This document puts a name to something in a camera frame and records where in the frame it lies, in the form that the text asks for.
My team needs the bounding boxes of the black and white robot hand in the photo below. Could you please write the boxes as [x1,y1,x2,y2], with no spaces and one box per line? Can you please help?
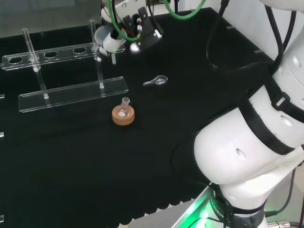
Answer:
[99,0,164,57]

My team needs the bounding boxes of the brown cork ring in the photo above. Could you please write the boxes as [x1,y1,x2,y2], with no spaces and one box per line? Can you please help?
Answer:
[112,105,135,126]

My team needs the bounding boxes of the green cable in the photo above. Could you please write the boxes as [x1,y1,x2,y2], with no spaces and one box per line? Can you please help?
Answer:
[162,0,207,20]
[106,0,142,43]

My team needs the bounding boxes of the clear acrylic funnel stand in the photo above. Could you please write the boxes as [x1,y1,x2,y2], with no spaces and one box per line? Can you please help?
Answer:
[1,19,129,114]

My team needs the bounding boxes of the black bench cloth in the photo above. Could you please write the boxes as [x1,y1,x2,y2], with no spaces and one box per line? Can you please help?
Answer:
[0,7,282,228]

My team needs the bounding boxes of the small translucent funnel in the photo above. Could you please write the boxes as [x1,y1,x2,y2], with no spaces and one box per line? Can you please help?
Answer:
[94,26,117,65]

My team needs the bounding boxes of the small round-bottom glass flask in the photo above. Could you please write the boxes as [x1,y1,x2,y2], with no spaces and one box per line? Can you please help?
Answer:
[117,97,131,118]

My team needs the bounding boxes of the black cable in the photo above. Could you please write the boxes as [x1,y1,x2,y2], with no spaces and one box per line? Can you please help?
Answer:
[205,0,298,75]

